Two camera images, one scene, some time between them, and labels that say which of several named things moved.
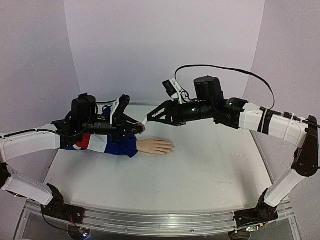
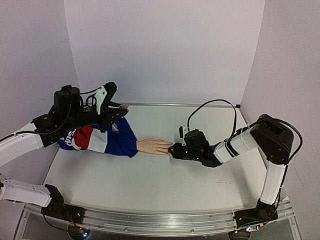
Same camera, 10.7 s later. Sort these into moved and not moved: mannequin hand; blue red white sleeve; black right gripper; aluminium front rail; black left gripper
Moved: black left gripper; black right gripper
Not moved: mannequin hand; blue red white sleeve; aluminium front rail
